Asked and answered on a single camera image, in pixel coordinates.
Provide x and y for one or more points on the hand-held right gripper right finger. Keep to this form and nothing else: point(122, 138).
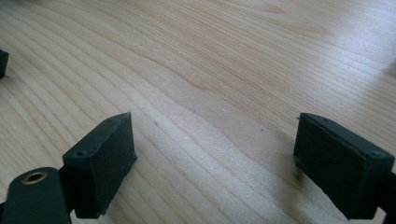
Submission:
point(339, 168)

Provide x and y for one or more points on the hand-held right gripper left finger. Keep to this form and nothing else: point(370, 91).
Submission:
point(99, 168)

